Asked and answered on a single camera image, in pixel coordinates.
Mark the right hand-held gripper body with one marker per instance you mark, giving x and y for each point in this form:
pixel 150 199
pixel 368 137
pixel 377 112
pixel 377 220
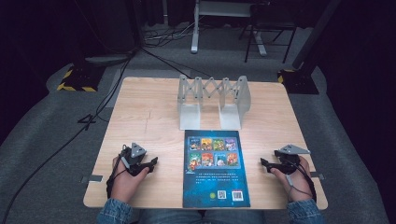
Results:
pixel 289 160

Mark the person's right hand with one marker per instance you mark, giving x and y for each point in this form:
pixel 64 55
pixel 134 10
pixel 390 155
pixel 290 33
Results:
pixel 295 183

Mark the person's denim sleeve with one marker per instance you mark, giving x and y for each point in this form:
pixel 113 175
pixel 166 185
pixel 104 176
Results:
pixel 303 213
pixel 115 213

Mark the blue picture book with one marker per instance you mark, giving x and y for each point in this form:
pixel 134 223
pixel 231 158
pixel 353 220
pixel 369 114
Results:
pixel 214 168

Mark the grey tape strip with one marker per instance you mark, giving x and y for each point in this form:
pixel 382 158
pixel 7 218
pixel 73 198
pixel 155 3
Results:
pixel 317 175
pixel 91 179

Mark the person's left hand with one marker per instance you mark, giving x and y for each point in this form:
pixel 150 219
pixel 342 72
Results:
pixel 126 183

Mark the black metal chair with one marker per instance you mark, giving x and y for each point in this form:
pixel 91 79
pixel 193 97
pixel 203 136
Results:
pixel 269 29

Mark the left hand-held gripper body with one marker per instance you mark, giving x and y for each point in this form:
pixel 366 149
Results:
pixel 134 157

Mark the black stand base hazard stripes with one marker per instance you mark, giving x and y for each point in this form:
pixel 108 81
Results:
pixel 79 77
pixel 297 81

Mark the person's right denim sleeve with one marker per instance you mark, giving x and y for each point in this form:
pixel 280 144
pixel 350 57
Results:
pixel 303 213

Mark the person's left denim sleeve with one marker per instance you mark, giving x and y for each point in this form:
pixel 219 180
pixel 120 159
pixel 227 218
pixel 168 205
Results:
pixel 115 213

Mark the white metal table frame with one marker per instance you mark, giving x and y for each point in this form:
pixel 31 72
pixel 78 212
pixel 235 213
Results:
pixel 218 21

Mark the grey expandable metal book rack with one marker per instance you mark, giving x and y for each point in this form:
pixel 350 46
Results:
pixel 211 101

